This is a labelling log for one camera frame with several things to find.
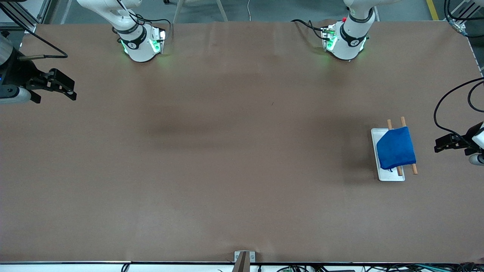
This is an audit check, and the blue towel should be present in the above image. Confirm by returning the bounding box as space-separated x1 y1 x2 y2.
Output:
376 127 417 170

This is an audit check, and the white towel rack base tray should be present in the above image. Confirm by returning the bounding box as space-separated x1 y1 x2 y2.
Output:
371 128 406 182

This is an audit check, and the brown bar at table edge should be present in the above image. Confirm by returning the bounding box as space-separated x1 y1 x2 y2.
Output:
232 252 251 272

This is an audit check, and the aluminium frame profile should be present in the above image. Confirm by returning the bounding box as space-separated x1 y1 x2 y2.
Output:
0 0 51 34

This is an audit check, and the black cable with grey connector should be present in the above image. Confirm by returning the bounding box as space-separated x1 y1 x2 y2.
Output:
444 0 484 37

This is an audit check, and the tangled cable bundle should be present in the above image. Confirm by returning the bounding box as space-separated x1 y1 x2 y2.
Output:
276 263 484 272

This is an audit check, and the black left arm base cable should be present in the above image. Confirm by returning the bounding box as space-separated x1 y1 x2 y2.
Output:
291 19 329 41

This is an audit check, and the grey metal table bracket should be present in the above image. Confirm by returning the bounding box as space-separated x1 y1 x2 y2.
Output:
234 251 256 263

